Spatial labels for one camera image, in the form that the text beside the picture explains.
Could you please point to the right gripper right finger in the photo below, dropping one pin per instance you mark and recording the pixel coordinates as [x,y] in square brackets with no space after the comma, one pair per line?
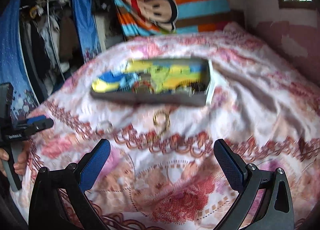
[231,164]

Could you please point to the striped monkey blanket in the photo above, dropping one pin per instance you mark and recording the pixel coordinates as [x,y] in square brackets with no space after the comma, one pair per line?
[156,17]

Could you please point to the blue smartwatch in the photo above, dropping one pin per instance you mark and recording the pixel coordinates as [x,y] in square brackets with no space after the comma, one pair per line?
[127,82]

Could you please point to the yellow blue cartoon paper liner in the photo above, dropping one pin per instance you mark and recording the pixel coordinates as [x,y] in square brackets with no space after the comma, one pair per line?
[155,77]

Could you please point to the blue patterned curtain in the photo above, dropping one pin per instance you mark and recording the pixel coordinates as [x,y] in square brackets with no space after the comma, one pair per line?
[13,67]

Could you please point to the floral pink white bedspread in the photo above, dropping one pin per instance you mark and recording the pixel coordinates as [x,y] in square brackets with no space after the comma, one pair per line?
[162,173]

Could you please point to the hanging clothes in wardrobe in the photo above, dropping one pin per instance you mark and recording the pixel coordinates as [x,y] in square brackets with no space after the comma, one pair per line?
[50,44]

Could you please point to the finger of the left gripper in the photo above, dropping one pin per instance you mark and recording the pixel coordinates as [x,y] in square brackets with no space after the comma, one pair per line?
[35,120]
[28,131]

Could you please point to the grey cardboard tray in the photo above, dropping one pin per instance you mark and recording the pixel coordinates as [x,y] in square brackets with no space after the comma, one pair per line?
[197,99]

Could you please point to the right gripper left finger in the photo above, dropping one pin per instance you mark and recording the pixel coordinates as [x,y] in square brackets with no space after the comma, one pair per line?
[91,164]

